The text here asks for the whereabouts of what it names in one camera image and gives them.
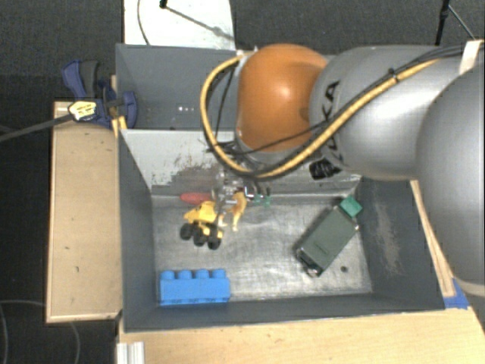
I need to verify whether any tan toy animal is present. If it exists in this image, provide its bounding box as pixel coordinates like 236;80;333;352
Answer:
227;190;249;233

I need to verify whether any red oval thing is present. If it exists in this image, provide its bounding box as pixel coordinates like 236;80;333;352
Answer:
179;191;211;205

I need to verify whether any yellow toy truck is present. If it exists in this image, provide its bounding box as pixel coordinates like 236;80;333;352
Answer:
180;199;229;251

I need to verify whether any grey metal bin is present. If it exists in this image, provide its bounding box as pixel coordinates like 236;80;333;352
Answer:
114;42;446;333

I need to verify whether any dark green flask green cap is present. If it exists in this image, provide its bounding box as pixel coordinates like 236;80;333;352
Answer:
294;196;365;278

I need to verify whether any blue toy brick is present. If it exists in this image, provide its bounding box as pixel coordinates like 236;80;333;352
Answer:
158;268;232;308

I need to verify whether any black cylinder on white bracket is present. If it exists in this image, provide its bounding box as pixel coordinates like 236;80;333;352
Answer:
308;158;343;182

